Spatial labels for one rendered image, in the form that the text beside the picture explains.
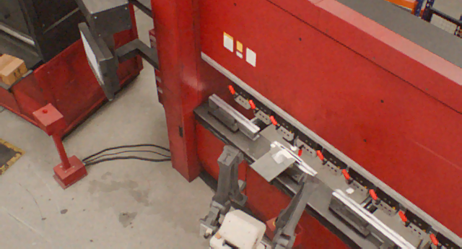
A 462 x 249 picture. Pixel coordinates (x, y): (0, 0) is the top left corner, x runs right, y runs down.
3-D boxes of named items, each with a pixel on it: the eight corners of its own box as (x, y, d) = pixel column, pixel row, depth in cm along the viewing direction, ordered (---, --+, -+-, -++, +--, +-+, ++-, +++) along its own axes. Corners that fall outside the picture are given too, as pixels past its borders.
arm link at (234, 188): (221, 149, 291) (238, 157, 287) (227, 142, 294) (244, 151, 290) (222, 194, 322) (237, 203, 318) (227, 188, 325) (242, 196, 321)
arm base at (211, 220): (198, 221, 307) (214, 231, 302) (203, 208, 307) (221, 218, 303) (203, 221, 315) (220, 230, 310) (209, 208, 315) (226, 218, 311)
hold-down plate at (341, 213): (328, 208, 352) (328, 206, 350) (333, 204, 354) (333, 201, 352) (364, 238, 337) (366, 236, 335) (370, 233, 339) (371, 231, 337)
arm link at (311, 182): (307, 171, 295) (323, 179, 294) (303, 171, 308) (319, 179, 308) (272, 245, 291) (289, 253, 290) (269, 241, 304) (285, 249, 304)
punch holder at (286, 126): (274, 130, 359) (276, 113, 347) (282, 123, 363) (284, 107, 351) (290, 142, 352) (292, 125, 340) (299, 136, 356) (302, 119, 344)
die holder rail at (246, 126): (208, 105, 417) (208, 97, 410) (214, 102, 420) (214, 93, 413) (253, 141, 392) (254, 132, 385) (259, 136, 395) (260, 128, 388)
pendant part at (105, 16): (91, 69, 412) (66, -28, 350) (121, 60, 420) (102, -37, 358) (112, 111, 382) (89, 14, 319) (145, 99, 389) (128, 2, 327)
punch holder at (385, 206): (371, 203, 320) (376, 186, 307) (379, 195, 324) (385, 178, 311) (392, 219, 312) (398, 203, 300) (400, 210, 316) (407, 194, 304)
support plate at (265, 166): (250, 166, 362) (250, 165, 361) (276, 146, 374) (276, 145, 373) (268, 182, 353) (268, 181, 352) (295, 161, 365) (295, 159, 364)
